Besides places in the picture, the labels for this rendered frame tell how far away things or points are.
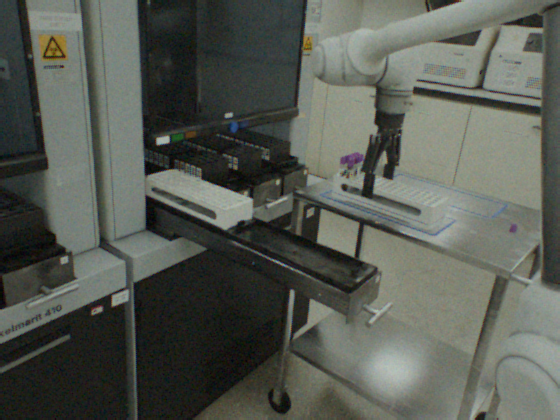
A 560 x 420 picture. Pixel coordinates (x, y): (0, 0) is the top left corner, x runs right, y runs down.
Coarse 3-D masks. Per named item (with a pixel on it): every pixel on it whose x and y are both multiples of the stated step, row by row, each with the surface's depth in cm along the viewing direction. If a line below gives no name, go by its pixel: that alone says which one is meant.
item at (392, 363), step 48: (432, 240) 118; (480, 240) 120; (528, 240) 122; (288, 288) 152; (288, 336) 160; (336, 336) 168; (384, 336) 170; (432, 336) 173; (480, 336) 115; (384, 384) 149; (432, 384) 151; (480, 384) 153
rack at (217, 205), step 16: (160, 176) 130; (176, 176) 132; (192, 176) 132; (160, 192) 129; (176, 192) 122; (192, 192) 122; (208, 192) 124; (224, 192) 123; (192, 208) 127; (208, 208) 116; (224, 208) 114; (240, 208) 117; (224, 224) 115
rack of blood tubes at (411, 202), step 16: (336, 176) 137; (352, 176) 138; (336, 192) 138; (352, 192) 137; (384, 192) 128; (400, 192) 129; (416, 192) 130; (432, 192) 130; (368, 208) 133; (384, 208) 129; (400, 208) 134; (416, 208) 134; (432, 208) 121; (416, 224) 125; (432, 224) 123
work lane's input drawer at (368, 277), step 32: (160, 224) 127; (192, 224) 119; (256, 224) 121; (224, 256) 115; (256, 256) 108; (288, 256) 108; (320, 256) 109; (352, 256) 107; (320, 288) 99; (352, 288) 96
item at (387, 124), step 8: (376, 112) 126; (384, 112) 124; (376, 120) 126; (384, 120) 124; (392, 120) 124; (400, 120) 124; (384, 128) 125; (392, 128) 125; (400, 128) 126; (384, 136) 126
